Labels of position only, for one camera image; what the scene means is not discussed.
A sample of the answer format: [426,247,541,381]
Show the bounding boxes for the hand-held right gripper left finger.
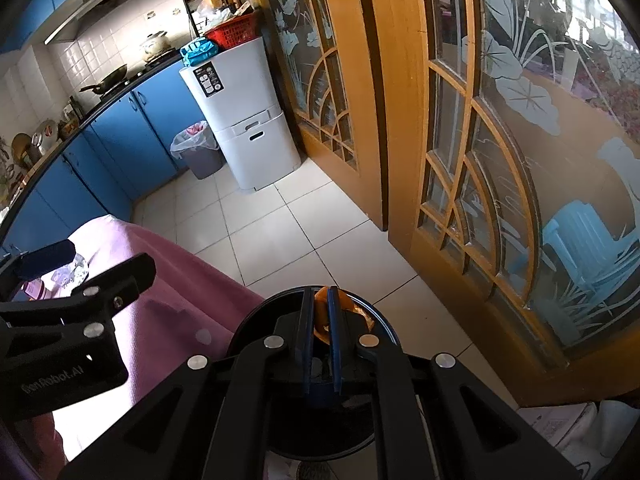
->
[57,287,316,480]

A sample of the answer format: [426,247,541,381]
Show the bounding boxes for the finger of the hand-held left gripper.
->
[0,239,77,302]
[0,253,157,330]

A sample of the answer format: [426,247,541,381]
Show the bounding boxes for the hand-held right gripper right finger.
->
[327,287,583,480]

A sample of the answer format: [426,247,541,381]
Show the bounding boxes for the orange plastic wrapper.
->
[312,285,377,347]

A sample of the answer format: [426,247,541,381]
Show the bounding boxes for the black round trash bin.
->
[229,285,403,461]

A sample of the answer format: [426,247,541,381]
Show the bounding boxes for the clear plastic wrapper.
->
[50,254,92,291]

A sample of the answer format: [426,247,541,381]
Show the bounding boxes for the pink tablecloth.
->
[0,214,266,466]

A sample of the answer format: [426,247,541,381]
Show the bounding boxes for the round wooden board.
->
[11,132,33,166]

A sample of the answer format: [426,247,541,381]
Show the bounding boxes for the steel pot lid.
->
[32,119,58,153]

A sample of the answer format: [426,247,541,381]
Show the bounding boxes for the blue base cabinets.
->
[0,60,208,261]

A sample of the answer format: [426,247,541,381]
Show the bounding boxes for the grey waste bin white liner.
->
[170,120,225,181]

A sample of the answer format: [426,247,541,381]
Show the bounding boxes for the black wok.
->
[79,64,129,98]

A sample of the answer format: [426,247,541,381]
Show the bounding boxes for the white plastic storage cabinet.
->
[179,35,302,192]

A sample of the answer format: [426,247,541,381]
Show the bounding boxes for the white clay pot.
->
[139,31,170,61]

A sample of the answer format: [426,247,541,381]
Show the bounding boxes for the white printed bag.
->
[517,400,640,480]

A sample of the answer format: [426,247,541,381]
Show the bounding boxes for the wooden etched glass door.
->
[365,0,640,406]
[240,0,391,233]

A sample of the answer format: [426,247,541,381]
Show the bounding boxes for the blue snack packet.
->
[180,37,220,67]

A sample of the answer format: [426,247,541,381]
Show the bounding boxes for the steel range hood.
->
[44,0,166,46]

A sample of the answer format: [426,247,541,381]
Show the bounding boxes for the light blue plastic chair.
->
[542,200,640,306]

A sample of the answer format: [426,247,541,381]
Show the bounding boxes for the red plastic basket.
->
[204,9,263,51]

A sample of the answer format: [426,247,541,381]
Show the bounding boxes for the crumpled white plastic bag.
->
[196,0,231,26]

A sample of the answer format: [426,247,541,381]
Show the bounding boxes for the blue wall cabinets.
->
[0,0,121,56]

